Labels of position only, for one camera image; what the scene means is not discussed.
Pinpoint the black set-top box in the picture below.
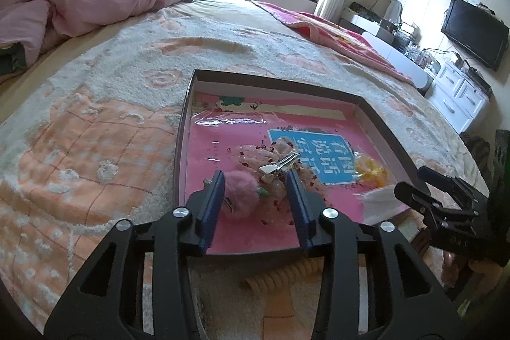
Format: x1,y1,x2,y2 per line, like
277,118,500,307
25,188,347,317
466,67,493,98

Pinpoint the black wall television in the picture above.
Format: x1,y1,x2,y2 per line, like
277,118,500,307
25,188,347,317
441,0,509,71

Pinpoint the dark cardboard box tray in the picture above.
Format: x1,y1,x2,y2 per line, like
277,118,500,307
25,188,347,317
173,70,425,256

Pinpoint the white paper card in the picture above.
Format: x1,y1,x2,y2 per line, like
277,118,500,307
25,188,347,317
354,184,409,225

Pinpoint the white grey low desk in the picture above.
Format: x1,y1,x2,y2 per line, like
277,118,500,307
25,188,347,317
340,8,432,96

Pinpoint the pink pompom hair clip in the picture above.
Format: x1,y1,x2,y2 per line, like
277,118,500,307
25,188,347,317
221,170,259,221

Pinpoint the person's right hand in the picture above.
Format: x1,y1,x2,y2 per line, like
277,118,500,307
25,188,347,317
441,251,503,292

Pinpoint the pink book in box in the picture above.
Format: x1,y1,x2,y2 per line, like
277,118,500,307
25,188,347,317
183,92,404,255

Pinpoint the floral fabric scrunchie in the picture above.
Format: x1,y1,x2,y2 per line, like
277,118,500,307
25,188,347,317
227,136,327,204

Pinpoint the white drawer cabinet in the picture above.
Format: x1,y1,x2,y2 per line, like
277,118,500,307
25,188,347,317
425,59,491,134

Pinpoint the bear pattern bed blanket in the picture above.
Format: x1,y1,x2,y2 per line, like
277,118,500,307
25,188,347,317
1,0,487,330

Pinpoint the pink red cartoon blanket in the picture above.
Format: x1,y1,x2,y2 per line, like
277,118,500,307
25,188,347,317
252,1,412,84

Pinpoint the pink quilt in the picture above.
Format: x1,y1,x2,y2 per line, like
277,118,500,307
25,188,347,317
1,0,182,73

